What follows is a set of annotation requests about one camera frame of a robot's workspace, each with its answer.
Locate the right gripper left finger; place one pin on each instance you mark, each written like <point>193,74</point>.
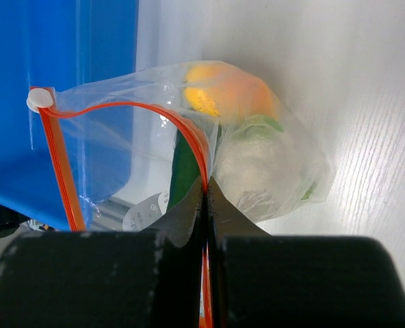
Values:
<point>149,278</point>

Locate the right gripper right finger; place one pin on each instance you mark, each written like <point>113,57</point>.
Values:
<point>260,280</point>

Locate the white cauliflower with leaves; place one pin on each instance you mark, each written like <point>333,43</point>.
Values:
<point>260,171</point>

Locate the dark green cucumber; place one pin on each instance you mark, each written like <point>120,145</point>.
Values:
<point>185,171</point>

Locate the clear zip bag orange zipper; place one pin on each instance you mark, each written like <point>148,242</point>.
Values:
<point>160,110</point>

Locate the yellow orange mango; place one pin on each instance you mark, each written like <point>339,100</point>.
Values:
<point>225,91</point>

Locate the blue plastic bin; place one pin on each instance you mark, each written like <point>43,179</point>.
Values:
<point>53,54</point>

